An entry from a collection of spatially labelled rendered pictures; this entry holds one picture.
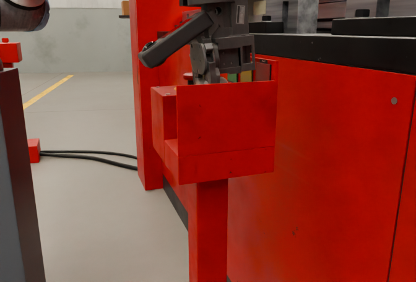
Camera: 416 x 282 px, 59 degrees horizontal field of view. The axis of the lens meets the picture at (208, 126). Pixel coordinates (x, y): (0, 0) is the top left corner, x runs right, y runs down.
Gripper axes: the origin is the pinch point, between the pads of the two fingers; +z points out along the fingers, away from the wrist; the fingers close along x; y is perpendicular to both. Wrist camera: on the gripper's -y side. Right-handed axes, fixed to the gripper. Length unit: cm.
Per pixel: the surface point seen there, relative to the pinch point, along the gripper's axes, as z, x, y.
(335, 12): -16, 48, 61
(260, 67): -8.5, -0.3, 9.6
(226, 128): -0.7, -4.8, 1.3
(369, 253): 21.0, -14.4, 20.4
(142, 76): 9, 139, 12
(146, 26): -15, 139, 17
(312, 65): -6.9, 4.0, 22.6
